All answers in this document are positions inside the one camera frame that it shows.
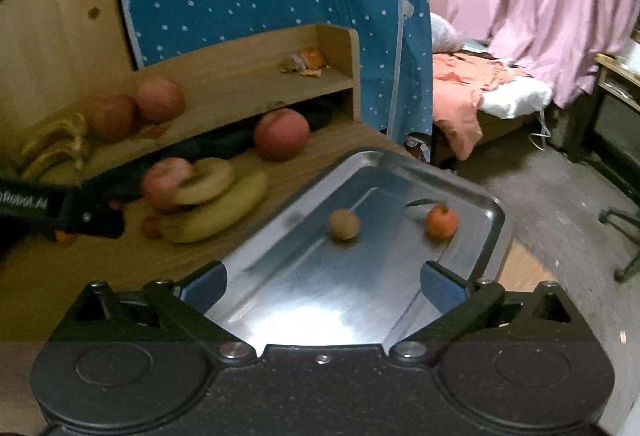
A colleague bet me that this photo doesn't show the orange tangerine with leaf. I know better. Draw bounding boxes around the orange tangerine with leaf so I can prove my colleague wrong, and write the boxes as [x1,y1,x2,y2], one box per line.
[407,199,459,241]

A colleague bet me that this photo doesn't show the yellow banana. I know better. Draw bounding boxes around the yellow banana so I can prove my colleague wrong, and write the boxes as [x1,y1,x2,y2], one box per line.
[158,170,269,244]
[172,158,235,206]

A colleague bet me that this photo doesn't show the red apple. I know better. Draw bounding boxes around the red apple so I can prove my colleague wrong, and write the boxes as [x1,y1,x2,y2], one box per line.
[254,109,310,161]
[141,158,195,213]

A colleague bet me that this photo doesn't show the brown kiwi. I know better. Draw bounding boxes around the brown kiwi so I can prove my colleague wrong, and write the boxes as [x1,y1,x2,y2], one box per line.
[329,208,360,242]

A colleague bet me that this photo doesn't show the banana bunch on shelf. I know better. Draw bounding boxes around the banana bunch on shelf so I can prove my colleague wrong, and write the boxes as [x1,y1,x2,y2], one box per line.
[13,112,90,180]

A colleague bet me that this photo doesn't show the metal tray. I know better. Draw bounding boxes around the metal tray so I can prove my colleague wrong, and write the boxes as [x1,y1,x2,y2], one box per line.
[206,149,512,350]

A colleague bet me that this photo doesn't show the red apple shelf left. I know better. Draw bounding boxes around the red apple shelf left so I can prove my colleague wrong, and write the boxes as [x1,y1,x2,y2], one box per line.
[88,95,138,144]

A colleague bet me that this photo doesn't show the red apple shelf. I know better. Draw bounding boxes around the red apple shelf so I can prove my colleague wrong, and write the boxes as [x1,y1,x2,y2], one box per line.
[88,95,138,144]
[134,76,186,123]

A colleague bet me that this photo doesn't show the red apple shelf right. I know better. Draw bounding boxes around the red apple shelf right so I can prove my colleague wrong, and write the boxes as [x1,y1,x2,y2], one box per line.
[134,76,186,123]

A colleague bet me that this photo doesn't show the black office chair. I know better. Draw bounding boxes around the black office chair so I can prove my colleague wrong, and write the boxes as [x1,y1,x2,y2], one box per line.
[598,205,640,284]

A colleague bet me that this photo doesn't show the wooden headboard panel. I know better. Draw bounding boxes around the wooden headboard panel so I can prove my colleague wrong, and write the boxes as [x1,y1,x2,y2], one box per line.
[1,0,134,141]

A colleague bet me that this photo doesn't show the bed with orange blanket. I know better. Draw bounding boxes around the bed with orange blanket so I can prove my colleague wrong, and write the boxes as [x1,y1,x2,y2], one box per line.
[430,14,552,161]

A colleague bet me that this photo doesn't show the wooden desk shelf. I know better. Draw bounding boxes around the wooden desk shelf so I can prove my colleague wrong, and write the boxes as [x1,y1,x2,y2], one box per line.
[8,22,362,187]

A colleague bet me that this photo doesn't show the wooden desk with books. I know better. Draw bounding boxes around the wooden desk with books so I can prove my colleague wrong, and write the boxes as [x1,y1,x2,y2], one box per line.
[566,52,639,201]

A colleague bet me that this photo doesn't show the orange peel scraps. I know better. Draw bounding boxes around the orange peel scraps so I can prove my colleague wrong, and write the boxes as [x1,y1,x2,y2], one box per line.
[279,47,329,78]

